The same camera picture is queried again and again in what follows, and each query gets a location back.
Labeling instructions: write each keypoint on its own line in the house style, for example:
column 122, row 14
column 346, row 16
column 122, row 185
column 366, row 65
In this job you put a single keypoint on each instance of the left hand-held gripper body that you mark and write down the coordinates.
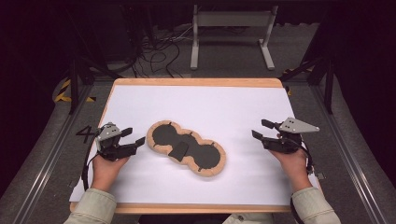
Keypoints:
column 110, row 146

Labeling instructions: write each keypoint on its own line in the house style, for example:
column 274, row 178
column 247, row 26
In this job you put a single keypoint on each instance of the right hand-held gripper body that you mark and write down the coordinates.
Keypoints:
column 288, row 137

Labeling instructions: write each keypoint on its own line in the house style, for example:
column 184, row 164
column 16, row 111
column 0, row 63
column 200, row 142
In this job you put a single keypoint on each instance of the tan fleece pad dark lining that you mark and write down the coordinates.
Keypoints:
column 186, row 148

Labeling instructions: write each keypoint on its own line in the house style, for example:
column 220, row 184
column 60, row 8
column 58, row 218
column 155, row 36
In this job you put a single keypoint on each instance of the person's left hand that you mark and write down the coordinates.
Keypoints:
column 106, row 172

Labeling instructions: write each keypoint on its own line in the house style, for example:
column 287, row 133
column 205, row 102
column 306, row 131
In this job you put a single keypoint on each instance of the person's right hand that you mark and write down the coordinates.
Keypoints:
column 292, row 168

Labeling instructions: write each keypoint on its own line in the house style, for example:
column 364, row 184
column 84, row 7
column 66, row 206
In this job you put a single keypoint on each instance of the yellow black floor tape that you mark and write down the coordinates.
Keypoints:
column 289, row 90

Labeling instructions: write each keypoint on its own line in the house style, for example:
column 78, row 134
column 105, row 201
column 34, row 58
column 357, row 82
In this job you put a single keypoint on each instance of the black tripod stand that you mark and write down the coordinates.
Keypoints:
column 74, row 81
column 328, row 87

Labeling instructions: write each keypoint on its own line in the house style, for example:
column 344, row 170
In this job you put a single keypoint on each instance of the white paper sheet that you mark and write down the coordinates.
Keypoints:
column 199, row 105

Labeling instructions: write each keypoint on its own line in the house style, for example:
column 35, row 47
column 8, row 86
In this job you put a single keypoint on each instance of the wooden table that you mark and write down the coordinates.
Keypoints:
column 199, row 81

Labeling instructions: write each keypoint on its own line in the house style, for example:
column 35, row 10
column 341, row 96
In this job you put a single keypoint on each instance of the person's light jacket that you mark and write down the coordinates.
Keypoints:
column 246, row 218

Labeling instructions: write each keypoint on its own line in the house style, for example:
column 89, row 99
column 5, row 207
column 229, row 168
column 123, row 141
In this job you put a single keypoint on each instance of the grey metal stand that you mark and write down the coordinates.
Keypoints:
column 233, row 19

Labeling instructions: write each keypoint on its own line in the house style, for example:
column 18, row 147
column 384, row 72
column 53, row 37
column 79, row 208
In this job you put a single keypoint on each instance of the metal floor rail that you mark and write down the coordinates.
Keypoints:
column 46, row 165
column 348, row 161

